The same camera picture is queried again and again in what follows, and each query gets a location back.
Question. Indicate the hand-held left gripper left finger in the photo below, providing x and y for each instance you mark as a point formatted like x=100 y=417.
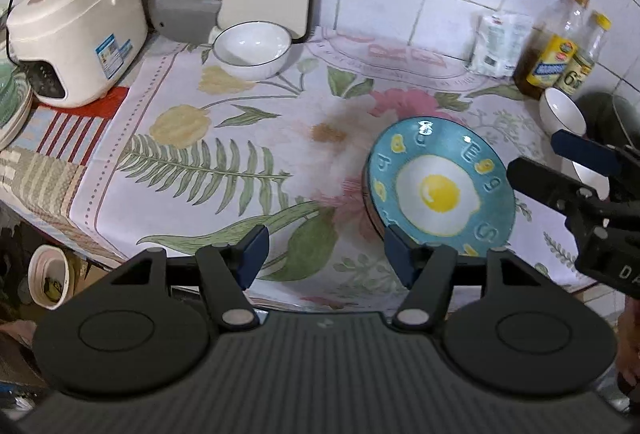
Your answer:
x=254 y=256

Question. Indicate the pale green dishes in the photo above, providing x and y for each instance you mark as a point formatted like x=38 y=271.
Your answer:
x=12 y=109

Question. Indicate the blue fried egg plate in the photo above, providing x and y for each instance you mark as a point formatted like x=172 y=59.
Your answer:
x=440 y=194

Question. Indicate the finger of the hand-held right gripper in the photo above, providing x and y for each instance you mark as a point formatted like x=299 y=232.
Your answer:
x=545 y=184
x=582 y=151

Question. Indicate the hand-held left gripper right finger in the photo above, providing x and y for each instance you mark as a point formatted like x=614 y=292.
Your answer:
x=399 y=256

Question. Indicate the white ribbed bowl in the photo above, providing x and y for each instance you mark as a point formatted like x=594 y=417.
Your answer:
x=560 y=111
x=592 y=184
x=250 y=46

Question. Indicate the cream rice cooker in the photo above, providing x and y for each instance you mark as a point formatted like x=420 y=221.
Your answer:
x=75 y=24

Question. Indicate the clear seasoning bag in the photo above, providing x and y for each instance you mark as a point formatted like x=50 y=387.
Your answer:
x=500 y=46

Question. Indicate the black lidded pot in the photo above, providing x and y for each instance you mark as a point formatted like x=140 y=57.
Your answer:
x=610 y=119

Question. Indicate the floral tablecloth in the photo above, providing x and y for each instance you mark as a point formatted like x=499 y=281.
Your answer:
x=225 y=129

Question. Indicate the striped patchwork cloth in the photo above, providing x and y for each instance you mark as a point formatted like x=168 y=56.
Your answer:
x=50 y=164

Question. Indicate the yellow cap vinegar bottle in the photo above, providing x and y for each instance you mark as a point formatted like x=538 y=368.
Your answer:
x=580 y=69

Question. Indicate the yellow label cooking wine bottle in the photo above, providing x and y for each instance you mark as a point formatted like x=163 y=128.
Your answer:
x=550 y=59

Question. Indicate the white cup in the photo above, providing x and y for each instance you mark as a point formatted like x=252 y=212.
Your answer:
x=47 y=274

